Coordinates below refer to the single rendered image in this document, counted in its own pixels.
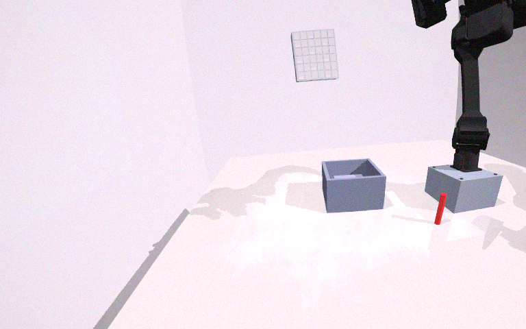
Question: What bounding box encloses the red peg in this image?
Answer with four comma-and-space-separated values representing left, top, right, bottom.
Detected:
434, 193, 447, 225

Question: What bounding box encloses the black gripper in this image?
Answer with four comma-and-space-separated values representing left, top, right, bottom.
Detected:
411, 0, 492, 29

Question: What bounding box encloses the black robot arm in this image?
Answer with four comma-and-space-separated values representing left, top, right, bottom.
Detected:
450, 0, 526, 173

